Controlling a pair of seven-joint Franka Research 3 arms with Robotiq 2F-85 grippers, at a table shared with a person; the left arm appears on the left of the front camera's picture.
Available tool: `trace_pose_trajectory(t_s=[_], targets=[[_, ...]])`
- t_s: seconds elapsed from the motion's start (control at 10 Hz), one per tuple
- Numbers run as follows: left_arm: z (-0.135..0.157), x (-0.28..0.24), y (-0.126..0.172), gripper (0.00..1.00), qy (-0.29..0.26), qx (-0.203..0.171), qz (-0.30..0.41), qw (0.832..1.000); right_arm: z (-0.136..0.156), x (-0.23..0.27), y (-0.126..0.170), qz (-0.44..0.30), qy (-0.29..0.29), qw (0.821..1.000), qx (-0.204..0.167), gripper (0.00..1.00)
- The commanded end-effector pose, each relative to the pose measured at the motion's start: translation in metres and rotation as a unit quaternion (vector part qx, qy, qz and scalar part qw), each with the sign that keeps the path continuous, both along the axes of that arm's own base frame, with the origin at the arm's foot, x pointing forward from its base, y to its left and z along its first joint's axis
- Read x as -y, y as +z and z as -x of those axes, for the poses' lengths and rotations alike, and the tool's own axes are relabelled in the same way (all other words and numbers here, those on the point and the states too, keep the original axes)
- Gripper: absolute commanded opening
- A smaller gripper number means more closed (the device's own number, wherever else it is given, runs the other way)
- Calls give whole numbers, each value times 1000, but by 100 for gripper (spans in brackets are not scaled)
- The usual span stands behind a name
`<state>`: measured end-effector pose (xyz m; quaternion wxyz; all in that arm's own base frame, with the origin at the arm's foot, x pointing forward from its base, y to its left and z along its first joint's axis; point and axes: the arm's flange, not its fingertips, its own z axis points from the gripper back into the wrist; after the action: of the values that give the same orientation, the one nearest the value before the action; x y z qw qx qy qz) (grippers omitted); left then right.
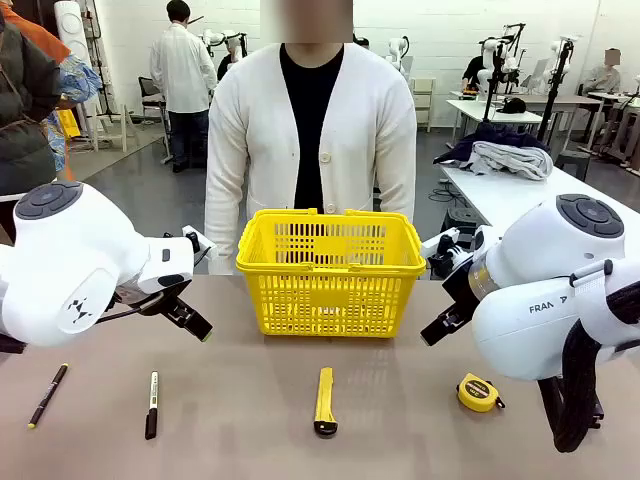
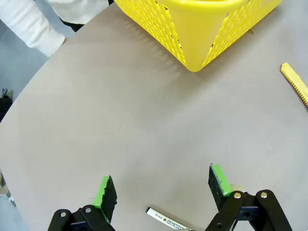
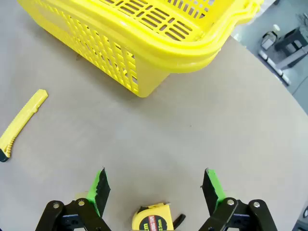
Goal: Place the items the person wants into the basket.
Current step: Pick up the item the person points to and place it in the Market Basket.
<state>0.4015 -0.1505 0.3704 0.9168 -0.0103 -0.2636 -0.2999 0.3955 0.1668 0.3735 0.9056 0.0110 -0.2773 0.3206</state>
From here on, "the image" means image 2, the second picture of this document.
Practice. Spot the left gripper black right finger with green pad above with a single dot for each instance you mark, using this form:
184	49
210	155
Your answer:
217	185

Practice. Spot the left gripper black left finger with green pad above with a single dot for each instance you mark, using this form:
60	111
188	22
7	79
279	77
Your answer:
107	199

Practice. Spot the white black marker pen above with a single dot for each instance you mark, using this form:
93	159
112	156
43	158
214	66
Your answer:
158	216

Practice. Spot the yellow black utility knife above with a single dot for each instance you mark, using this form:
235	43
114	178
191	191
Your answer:
292	76

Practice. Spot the person's right forearm white sleeve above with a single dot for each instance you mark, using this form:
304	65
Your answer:
26	24

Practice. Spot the yellow plastic shopping basket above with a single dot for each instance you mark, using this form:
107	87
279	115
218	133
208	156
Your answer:
192	36

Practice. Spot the person in white cardigan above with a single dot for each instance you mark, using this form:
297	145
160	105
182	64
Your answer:
79	9

